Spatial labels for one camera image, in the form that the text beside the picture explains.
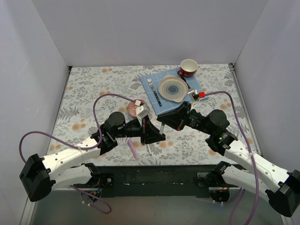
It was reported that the white marker pen blue tip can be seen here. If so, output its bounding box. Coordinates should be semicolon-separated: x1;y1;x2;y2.
147;145;152;156

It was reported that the pink pen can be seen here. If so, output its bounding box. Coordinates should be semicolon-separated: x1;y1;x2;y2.
129;146;139;161

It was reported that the green pen cap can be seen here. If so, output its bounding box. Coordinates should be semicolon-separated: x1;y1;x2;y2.
160;124;165;133

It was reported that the purple pen cap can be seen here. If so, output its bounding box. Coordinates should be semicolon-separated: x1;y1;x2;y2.
127;139;134;147

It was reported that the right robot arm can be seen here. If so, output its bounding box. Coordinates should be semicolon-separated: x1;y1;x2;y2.
157;102;300;217

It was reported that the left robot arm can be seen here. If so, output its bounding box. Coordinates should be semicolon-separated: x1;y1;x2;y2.
20;112;165;202

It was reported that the beige plate with blue rings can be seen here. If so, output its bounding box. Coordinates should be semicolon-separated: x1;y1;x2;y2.
158;75;188;103

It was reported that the red patterned small bowl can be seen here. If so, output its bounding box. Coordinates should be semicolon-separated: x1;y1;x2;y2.
127;99;145;117

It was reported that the red cup white inside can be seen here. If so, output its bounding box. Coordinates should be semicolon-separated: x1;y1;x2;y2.
177;59;198;77

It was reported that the floral tablecloth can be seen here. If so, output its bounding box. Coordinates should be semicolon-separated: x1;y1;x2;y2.
47;64;259;166

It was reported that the blue checked cloth napkin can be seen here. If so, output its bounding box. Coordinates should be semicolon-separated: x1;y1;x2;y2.
140;67;203;115

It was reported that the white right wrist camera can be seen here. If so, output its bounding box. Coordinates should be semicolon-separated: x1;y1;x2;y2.
187;89;206;110

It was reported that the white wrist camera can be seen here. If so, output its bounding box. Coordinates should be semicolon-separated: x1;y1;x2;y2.
134;99;150;124
187;89;206;110

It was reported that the knife with dark handle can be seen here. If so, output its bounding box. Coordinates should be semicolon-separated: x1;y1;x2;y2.
181;76;191;89

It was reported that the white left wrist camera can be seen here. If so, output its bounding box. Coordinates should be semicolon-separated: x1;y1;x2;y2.
134;99;150;124

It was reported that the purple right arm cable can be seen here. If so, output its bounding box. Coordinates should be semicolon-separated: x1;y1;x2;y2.
199;90;260;225

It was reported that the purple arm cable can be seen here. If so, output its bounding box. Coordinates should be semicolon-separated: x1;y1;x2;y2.
199;90;260;225
19;93;141;214

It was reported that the fork with dark handle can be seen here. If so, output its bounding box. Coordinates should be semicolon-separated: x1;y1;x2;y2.
147;79;162;107

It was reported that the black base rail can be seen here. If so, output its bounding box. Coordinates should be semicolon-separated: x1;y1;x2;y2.
72;165;235;199

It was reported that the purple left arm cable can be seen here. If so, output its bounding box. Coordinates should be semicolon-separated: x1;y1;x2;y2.
19;93;141;214

